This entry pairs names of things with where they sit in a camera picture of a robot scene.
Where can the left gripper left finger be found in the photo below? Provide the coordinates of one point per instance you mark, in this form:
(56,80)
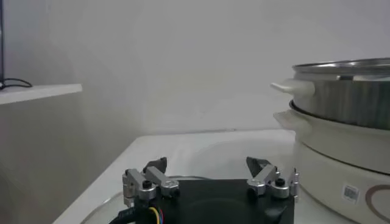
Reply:
(158,178)

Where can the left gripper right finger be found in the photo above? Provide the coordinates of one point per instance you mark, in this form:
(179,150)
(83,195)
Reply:
(265,176)

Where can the stainless steel steamer basket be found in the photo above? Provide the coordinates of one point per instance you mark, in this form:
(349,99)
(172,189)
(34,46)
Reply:
(344,97)

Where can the round glass lid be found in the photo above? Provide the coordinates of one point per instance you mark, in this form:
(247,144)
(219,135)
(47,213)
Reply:
(103,210)

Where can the cream electric cooker pot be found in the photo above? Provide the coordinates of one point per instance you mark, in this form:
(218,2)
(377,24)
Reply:
(335,152)

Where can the white side table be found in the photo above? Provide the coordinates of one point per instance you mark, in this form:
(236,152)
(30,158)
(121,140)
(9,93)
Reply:
(36,92)

